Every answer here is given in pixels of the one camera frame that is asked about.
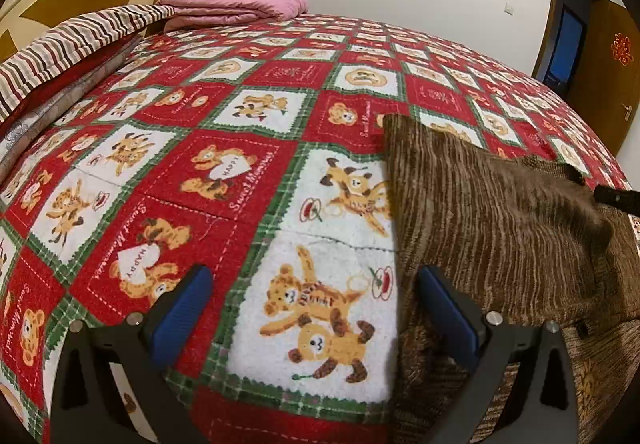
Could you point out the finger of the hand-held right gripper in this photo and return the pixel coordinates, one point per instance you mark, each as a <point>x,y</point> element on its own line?
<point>617,199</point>

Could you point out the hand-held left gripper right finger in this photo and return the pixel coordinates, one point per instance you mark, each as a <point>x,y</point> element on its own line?
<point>448,319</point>

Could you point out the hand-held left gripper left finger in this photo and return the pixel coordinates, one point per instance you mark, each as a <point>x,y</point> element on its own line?
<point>181,316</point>

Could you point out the brown knitted garment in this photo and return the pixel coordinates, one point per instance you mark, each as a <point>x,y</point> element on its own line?
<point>500,224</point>

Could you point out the brown wooden door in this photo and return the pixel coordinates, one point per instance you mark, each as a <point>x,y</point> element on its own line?
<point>612,79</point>

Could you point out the red bear printed blanket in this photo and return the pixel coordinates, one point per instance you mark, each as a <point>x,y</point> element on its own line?
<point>200,174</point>

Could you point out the red door decoration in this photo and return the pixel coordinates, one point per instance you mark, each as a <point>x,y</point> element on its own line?
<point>620,49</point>

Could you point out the striped pillow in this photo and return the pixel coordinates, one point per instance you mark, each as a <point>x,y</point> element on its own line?
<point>65,44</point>

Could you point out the pink folded blanket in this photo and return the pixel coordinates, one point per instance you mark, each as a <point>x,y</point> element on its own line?
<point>235,4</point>

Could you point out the white wall socket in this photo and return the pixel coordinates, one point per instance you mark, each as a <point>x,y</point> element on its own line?
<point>509,8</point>

